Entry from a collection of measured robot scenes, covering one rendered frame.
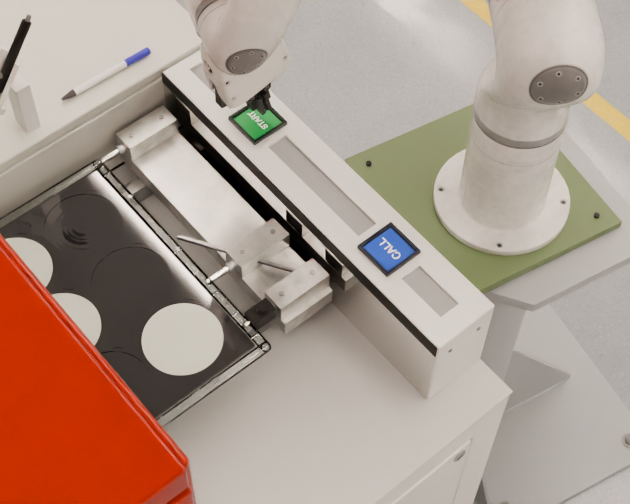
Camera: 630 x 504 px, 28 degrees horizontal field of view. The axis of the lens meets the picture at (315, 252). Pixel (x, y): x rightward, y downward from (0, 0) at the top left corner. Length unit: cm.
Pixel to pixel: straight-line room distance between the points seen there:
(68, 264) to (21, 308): 110
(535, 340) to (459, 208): 90
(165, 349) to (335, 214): 27
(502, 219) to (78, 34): 63
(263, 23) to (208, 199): 43
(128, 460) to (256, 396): 112
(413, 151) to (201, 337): 45
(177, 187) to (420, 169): 35
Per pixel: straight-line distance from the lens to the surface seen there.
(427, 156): 181
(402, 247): 155
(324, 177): 162
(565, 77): 141
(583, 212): 178
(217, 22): 135
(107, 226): 166
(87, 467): 50
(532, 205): 170
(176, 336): 156
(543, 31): 140
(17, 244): 166
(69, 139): 170
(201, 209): 168
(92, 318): 159
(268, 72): 156
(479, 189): 168
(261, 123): 166
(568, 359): 260
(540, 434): 252
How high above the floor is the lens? 227
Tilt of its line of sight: 58 degrees down
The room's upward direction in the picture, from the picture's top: 2 degrees clockwise
